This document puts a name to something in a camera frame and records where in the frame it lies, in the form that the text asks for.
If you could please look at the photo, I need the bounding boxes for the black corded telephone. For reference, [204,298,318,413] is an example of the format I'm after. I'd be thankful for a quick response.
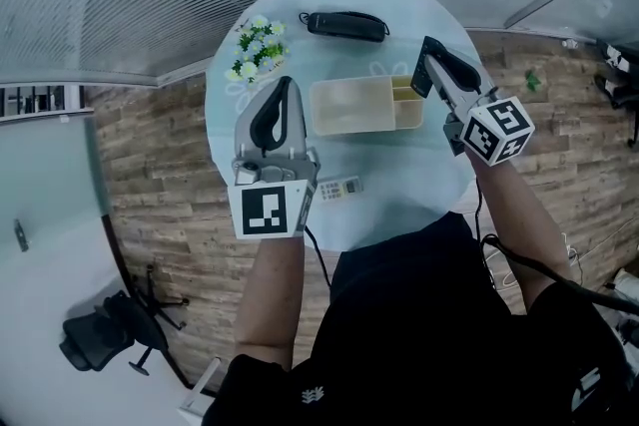
[298,10,391,43]

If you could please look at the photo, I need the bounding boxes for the black remote control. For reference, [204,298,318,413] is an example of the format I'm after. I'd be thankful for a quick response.
[410,35,448,99]

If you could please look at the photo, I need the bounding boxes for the frosted glass door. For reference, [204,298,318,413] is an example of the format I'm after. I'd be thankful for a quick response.
[0,114,114,275]

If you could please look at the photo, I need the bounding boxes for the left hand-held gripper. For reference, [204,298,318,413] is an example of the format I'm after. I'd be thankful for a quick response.
[226,75,321,242]

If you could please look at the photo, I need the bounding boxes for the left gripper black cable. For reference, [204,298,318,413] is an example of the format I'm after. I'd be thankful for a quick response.
[304,224,333,288]

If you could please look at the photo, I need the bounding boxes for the white bookshelf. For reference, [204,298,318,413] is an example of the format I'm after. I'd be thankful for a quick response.
[0,83,86,119]

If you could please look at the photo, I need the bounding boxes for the small white keypad remote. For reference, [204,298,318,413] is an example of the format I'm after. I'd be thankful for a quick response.
[318,175,364,203]

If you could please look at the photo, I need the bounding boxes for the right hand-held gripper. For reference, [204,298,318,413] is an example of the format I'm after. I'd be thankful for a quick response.
[425,49,537,167]

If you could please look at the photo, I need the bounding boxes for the cream plastic organizer box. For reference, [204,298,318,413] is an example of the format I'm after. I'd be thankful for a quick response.
[308,74,425,137]

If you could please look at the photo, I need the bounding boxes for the light blue tablecloth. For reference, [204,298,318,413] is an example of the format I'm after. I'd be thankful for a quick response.
[204,0,493,253]

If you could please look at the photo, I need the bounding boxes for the black door handle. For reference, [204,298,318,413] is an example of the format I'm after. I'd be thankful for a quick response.
[13,217,30,253]

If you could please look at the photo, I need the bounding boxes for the person's left forearm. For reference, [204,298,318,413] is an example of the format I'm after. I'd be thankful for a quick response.
[233,233,306,371]

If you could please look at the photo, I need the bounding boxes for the black office chair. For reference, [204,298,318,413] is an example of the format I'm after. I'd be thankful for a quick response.
[58,263,191,378]

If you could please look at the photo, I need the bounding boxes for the grey window blind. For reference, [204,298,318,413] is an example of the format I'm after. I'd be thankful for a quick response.
[0,0,281,89]

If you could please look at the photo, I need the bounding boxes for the white stool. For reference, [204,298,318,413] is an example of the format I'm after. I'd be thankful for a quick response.
[178,356,224,426]

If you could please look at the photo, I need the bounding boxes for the person's right forearm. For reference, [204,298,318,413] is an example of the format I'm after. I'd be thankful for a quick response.
[471,159,575,310]

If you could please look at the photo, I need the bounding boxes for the person's black shirt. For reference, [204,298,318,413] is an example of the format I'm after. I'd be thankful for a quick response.
[202,212,639,426]

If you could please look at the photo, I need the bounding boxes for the white cabinet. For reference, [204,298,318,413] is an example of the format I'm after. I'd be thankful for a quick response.
[612,266,639,301]

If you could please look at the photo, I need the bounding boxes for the white cable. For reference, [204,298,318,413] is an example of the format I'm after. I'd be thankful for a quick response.
[486,243,520,290]

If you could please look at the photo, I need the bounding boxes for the artificial flowers in pot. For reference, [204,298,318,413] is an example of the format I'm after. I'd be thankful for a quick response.
[224,14,292,85]

